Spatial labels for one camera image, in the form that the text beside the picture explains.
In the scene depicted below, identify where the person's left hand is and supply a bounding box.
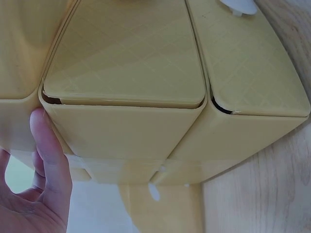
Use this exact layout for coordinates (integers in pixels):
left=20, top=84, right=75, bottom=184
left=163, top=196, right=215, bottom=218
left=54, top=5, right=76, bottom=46
left=0, top=107, right=74, bottom=233

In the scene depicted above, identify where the yellow lidded compartment box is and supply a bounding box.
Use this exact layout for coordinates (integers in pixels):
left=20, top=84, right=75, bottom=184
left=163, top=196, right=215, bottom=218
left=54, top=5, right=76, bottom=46
left=38, top=0, right=207, bottom=184
left=150, top=0, right=311, bottom=188
left=0, top=0, right=92, bottom=182

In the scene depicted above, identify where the yellow organizer stand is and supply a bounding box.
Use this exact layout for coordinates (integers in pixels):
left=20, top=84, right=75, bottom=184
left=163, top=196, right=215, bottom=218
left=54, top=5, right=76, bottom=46
left=116, top=181, right=206, bottom=233

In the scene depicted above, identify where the white round knob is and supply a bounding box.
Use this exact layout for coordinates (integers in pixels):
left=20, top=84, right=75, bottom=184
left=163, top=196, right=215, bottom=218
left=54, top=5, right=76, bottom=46
left=218, top=0, right=259, bottom=17

